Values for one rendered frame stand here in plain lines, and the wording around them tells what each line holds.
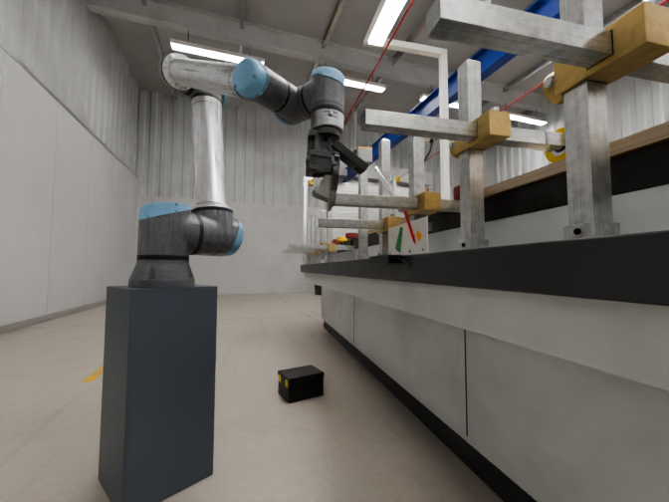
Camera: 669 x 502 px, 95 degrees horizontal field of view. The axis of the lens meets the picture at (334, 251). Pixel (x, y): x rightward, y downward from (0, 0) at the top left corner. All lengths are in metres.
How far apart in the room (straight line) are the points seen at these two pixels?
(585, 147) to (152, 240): 1.05
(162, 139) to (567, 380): 8.90
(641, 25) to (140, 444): 1.28
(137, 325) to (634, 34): 1.11
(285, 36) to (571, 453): 6.81
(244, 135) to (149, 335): 8.30
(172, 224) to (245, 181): 7.62
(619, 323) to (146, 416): 1.06
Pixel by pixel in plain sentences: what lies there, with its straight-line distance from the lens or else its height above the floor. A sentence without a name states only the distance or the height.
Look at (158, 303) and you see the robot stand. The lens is 1.03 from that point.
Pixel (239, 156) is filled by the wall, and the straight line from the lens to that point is 8.87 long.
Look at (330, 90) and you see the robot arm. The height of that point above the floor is 1.12.
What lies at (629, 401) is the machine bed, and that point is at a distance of 0.82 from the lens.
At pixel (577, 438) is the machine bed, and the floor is 0.30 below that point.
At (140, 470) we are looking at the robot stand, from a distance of 1.15.
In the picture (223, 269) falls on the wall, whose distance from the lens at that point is 8.36.
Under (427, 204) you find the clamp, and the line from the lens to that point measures 0.88.
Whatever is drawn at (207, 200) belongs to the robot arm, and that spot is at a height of 0.91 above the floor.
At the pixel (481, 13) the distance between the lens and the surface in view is 0.47.
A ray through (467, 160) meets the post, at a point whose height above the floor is 0.90.
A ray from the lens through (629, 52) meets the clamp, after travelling 0.57.
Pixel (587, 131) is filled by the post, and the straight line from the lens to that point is 0.57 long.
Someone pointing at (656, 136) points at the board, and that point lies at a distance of 0.77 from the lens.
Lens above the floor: 0.66
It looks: 3 degrees up
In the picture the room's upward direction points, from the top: straight up
